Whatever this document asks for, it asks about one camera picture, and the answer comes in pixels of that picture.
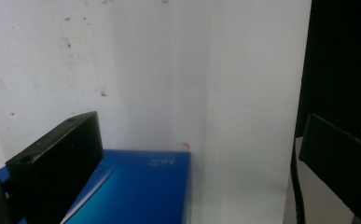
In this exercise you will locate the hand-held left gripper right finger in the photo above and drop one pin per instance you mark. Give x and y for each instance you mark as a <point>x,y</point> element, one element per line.
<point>340,161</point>

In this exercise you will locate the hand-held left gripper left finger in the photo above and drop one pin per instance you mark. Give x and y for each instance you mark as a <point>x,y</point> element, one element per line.
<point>53,161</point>

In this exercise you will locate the blue box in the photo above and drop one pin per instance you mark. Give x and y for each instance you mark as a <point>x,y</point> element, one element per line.
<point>137,193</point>

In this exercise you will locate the dark blurred object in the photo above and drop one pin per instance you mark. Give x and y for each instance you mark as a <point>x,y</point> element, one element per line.
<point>340,62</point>

